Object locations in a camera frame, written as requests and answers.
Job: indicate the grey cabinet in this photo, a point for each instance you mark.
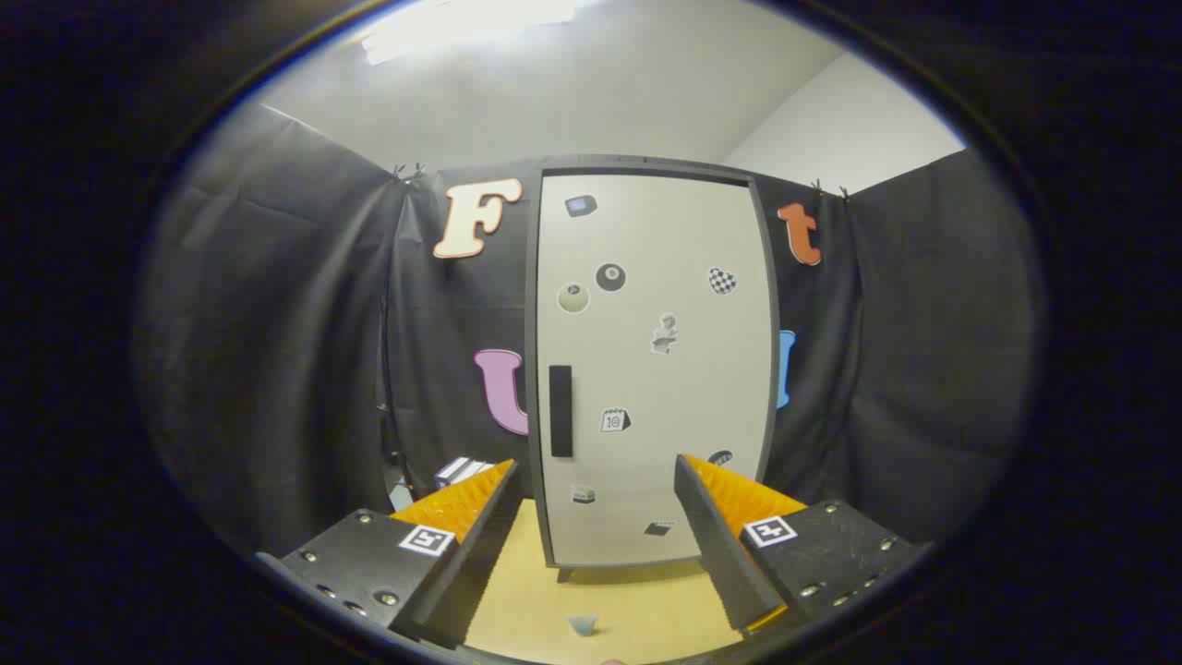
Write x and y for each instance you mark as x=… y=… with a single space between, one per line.
x=646 y=163

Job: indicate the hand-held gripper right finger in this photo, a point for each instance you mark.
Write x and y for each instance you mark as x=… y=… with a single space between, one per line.
x=725 y=554

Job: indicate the thin black stand pole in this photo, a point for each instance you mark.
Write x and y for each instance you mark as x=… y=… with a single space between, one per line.
x=388 y=388

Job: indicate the blue book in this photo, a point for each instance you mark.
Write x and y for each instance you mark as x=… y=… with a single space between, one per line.
x=446 y=473

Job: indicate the white book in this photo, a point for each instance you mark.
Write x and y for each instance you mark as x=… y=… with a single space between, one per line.
x=467 y=468

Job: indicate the white cabinet door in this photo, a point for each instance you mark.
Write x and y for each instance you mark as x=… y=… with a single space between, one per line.
x=693 y=397

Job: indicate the black backdrop cloth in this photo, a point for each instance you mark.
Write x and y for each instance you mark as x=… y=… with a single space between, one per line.
x=277 y=323

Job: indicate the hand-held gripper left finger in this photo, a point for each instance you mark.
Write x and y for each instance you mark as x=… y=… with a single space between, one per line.
x=471 y=563

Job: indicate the white and blue tube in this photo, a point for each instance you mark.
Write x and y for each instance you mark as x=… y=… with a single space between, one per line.
x=583 y=625

